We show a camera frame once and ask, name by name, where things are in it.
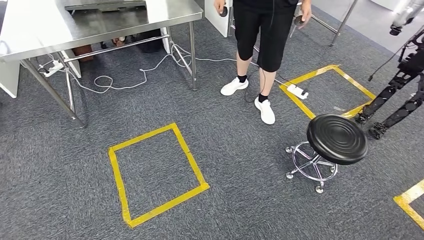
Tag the stainless steel workbench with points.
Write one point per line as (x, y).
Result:
(99, 23)

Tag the white power strip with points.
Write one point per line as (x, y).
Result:
(297, 91)
(53, 68)

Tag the yellow floor tape square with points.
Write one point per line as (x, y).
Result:
(308, 76)
(165, 207)

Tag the person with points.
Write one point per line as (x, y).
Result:
(261, 33)
(118, 41)

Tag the white cabinet block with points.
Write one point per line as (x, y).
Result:
(8, 79)
(215, 20)

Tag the black round hand controller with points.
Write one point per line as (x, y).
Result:
(224, 12)
(298, 21)

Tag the black round stool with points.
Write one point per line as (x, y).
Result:
(334, 139)

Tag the black humanoid robot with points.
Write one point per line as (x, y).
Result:
(377, 99)

